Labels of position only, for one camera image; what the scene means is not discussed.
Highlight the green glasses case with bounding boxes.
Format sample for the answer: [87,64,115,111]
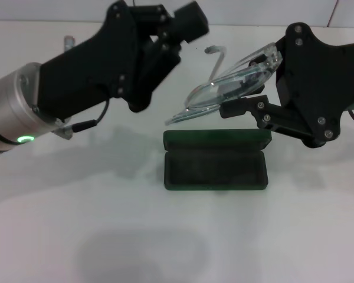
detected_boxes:
[162,129,273,192]

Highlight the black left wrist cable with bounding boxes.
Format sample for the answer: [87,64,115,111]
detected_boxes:
[61,97,111,134]

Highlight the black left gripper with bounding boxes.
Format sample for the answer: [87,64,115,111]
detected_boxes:
[36,0,183,113]

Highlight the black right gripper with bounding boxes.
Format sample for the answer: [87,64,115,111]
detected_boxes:
[219,22,354,149]

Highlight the clear transparent glasses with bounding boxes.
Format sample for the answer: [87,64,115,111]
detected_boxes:
[164,42,284,126]

